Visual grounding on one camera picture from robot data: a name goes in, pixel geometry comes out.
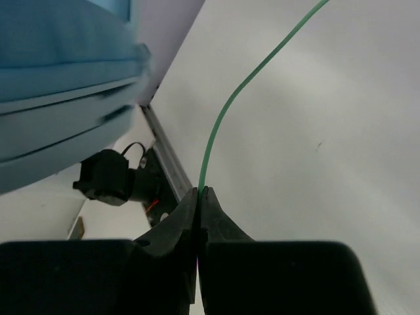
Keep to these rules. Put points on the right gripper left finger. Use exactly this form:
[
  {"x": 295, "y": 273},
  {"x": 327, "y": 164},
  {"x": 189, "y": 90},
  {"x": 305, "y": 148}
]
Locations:
[{"x": 166, "y": 260}]

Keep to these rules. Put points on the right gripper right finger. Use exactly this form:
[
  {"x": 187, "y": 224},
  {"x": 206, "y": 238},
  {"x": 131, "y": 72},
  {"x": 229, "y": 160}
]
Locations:
[{"x": 215, "y": 226}]

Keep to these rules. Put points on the light blue headphones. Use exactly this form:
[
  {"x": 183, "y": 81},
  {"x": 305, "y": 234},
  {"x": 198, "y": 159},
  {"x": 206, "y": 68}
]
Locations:
[{"x": 69, "y": 73}]

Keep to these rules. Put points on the aluminium rail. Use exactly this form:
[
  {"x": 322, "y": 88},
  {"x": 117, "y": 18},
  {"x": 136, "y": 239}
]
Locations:
[{"x": 174, "y": 181}]

